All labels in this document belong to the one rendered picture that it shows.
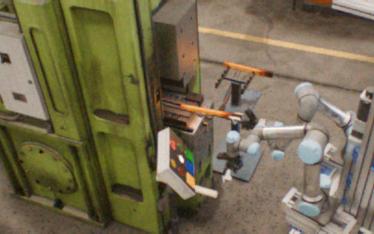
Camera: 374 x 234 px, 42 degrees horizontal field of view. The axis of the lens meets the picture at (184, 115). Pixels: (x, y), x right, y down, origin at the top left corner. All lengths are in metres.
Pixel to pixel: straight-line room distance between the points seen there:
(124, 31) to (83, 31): 0.33
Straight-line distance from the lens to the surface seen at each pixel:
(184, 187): 2.82
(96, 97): 3.16
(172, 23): 2.81
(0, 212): 4.40
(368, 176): 2.90
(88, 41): 2.91
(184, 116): 3.33
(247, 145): 2.72
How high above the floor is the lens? 3.17
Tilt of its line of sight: 41 degrees down
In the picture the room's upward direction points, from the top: 4 degrees counter-clockwise
